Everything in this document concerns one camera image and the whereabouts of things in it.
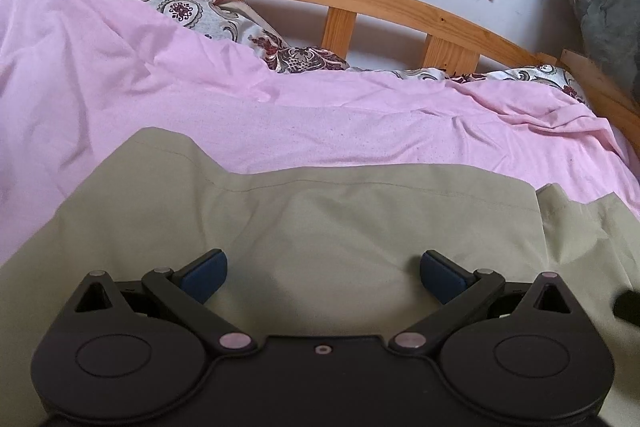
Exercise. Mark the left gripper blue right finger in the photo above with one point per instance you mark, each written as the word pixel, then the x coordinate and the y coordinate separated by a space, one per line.
pixel 464 297

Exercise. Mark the pink bed sheet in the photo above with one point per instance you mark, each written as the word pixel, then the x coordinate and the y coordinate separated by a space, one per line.
pixel 79 77

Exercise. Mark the wooden bed frame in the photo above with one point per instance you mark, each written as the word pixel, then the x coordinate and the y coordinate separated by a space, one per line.
pixel 457 45

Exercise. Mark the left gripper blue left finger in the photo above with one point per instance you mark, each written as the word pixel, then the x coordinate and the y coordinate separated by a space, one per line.
pixel 180 296

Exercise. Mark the floral patterned pillow right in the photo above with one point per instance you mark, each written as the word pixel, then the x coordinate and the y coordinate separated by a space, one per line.
pixel 550 75

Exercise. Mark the floral patterned pillow left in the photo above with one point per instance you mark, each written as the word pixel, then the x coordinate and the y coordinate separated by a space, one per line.
pixel 237 21

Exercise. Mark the olive brown grey hooded jacket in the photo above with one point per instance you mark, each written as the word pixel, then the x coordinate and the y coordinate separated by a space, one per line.
pixel 314 251

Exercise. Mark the floral patterned pillow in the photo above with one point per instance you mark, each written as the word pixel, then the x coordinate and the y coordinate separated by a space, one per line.
pixel 550 75
pixel 237 21

